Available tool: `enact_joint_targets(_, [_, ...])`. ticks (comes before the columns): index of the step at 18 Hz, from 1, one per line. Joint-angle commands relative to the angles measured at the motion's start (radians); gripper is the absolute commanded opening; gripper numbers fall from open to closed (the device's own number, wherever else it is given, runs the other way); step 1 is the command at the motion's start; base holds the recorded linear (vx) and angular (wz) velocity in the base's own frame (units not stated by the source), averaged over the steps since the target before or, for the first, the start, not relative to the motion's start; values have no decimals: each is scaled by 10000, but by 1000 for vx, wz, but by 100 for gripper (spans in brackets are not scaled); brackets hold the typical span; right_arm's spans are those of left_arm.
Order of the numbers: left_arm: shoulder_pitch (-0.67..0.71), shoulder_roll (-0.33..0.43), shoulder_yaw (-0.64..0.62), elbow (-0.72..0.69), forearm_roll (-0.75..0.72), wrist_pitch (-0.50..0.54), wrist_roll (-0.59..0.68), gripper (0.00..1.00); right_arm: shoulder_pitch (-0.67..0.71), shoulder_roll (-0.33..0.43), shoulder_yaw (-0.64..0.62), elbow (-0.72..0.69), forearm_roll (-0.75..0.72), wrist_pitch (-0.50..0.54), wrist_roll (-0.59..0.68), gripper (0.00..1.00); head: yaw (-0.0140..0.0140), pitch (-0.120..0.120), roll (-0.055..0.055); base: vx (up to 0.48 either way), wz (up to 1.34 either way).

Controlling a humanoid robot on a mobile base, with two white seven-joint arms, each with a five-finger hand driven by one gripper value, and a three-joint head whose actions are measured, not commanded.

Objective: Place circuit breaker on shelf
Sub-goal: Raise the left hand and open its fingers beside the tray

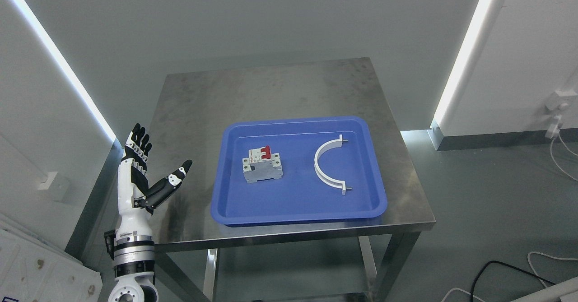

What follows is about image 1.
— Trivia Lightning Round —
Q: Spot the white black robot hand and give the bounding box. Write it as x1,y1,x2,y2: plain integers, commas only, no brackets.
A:
116,123,193,240

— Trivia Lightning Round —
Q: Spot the grey circuit breaker red switch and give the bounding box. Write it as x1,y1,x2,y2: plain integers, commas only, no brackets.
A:
242,145,284,183

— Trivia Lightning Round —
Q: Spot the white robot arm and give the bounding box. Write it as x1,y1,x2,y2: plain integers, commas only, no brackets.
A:
103,230,159,302

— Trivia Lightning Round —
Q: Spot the stainless steel table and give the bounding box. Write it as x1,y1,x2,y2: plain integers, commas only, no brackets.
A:
144,57,436,302

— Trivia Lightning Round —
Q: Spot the white labelled board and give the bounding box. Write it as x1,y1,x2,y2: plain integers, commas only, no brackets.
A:
0,215,103,302

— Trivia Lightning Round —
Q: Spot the blue plastic tray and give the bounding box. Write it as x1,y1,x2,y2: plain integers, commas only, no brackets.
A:
211,116,388,226

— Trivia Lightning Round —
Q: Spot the white curved pipe clamp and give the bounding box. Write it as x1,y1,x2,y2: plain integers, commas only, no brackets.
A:
312,134,352,196

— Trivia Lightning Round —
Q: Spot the black cable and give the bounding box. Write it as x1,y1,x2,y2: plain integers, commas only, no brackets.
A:
470,260,557,302

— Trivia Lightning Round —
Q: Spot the white cable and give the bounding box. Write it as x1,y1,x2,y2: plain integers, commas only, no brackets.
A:
549,130,578,181

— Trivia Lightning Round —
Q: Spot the white wall socket with charger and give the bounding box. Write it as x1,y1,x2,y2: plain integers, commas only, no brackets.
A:
545,90,576,139

